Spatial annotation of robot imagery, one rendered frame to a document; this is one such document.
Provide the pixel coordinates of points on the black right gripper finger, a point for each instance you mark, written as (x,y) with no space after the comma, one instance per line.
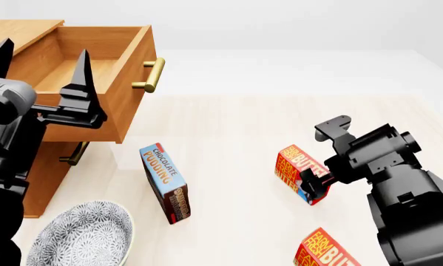
(313,184)

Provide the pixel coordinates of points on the red farm fresh butter box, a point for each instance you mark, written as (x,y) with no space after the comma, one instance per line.
(287,163)
(321,249)

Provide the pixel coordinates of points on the open wooden drawer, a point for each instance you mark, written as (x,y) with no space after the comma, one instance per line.
(132,97)

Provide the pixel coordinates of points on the wooden cabinet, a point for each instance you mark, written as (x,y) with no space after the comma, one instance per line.
(47,177)

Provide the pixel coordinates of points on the chocolate pudding box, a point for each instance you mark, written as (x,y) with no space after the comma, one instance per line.
(162,171)

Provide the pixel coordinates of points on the grey patterned ceramic bowl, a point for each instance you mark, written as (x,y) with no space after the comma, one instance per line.
(84,235)

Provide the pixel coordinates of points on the grey left gripper camera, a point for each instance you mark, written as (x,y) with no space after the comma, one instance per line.
(10,97)

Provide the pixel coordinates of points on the black right gripper camera mount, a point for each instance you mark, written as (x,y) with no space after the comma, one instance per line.
(335,130)

